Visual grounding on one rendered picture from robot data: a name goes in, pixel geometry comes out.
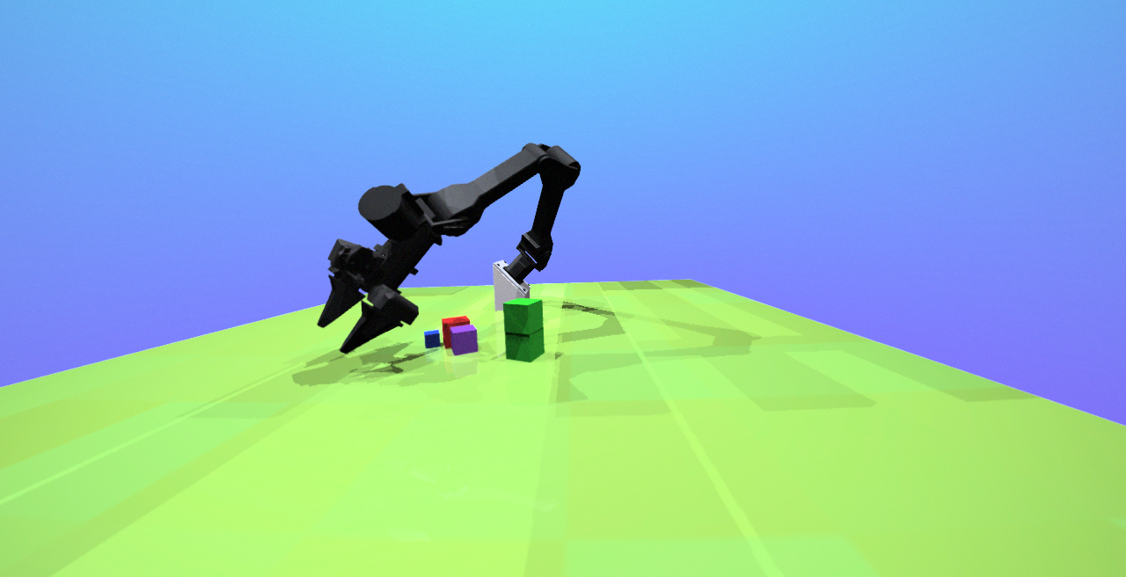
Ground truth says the purple block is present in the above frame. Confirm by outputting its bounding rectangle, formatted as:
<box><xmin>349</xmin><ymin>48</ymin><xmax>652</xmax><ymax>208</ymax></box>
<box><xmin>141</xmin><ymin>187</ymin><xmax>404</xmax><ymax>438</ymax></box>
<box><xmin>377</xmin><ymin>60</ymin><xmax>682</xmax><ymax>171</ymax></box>
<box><xmin>450</xmin><ymin>325</ymin><xmax>479</xmax><ymax>355</ymax></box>

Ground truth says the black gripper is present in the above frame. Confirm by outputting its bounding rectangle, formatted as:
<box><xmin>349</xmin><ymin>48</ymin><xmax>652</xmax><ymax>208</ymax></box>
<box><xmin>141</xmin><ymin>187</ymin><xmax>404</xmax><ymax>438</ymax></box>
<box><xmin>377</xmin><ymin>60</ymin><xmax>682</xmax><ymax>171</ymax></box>
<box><xmin>318</xmin><ymin>241</ymin><xmax>419</xmax><ymax>354</ymax></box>

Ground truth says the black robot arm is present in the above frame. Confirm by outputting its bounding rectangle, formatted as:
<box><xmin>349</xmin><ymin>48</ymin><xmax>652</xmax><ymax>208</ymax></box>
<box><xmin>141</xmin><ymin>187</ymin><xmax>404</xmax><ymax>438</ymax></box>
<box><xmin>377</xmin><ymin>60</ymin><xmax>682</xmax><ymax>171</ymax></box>
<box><xmin>328</xmin><ymin>143</ymin><xmax>581</xmax><ymax>285</ymax></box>

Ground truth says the red block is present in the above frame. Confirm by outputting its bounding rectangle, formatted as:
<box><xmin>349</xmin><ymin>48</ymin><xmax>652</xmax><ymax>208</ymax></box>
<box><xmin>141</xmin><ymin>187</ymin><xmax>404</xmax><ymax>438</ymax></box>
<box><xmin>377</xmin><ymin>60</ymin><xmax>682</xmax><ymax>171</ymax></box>
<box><xmin>443</xmin><ymin>316</ymin><xmax>470</xmax><ymax>348</ymax></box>

